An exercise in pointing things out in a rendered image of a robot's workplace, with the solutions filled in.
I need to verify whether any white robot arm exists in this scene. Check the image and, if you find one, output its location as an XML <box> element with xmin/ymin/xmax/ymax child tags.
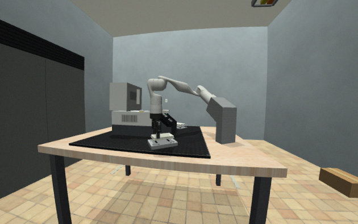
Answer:
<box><xmin>147</xmin><ymin>76</ymin><xmax>216</xmax><ymax>114</ymax></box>

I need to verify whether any white thermal cycler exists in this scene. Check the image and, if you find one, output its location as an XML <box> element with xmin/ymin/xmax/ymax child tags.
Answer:
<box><xmin>110</xmin><ymin>82</ymin><xmax>177</xmax><ymax>137</ymax></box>

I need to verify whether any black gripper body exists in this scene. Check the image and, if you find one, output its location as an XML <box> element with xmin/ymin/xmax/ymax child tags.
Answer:
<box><xmin>150</xmin><ymin>113</ymin><xmax>163</xmax><ymax>126</ymax></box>

